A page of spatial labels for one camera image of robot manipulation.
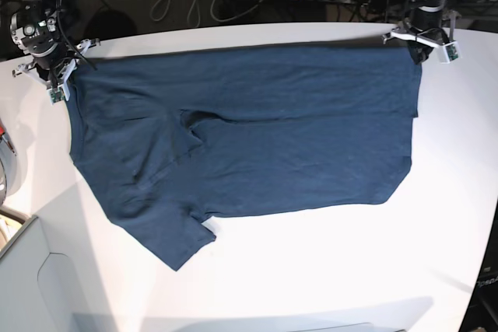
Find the grey bin at left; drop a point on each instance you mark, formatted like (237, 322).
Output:
(32, 292)

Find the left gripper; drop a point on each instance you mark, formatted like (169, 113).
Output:
(427, 26)

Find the dark blue T-shirt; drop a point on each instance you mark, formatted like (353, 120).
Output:
(167, 142)

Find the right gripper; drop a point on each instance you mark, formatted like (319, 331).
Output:
(54, 56)

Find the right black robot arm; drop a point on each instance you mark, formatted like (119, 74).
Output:
(44, 8)

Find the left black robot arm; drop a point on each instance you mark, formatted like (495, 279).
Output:
(427, 26)

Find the red and white device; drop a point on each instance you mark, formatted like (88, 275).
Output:
(9, 165)

